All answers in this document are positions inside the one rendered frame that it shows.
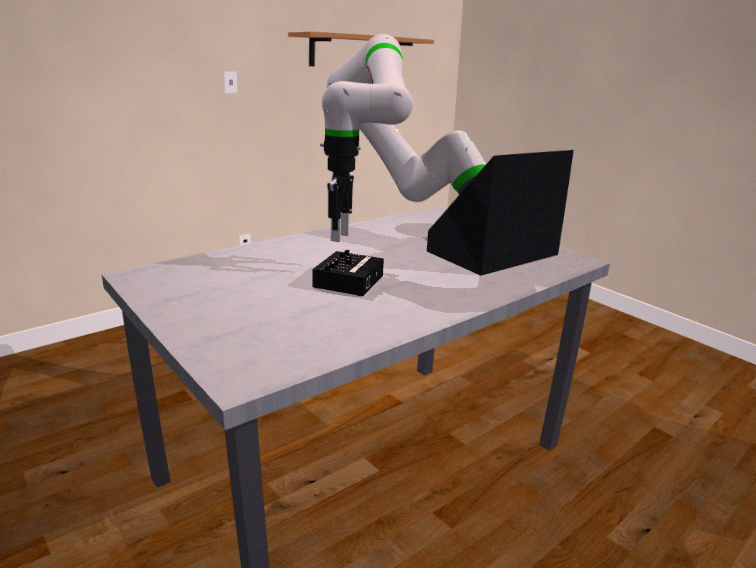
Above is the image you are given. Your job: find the black lighting desk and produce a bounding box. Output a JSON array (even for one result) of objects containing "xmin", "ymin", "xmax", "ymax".
[{"xmin": 312, "ymin": 250, "xmax": 384, "ymax": 296}]

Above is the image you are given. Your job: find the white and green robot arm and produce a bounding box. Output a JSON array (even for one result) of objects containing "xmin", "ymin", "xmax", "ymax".
[{"xmin": 320, "ymin": 34, "xmax": 486, "ymax": 202}]

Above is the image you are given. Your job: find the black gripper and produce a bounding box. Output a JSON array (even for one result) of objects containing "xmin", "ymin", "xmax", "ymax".
[{"xmin": 327, "ymin": 157, "xmax": 355, "ymax": 242}]

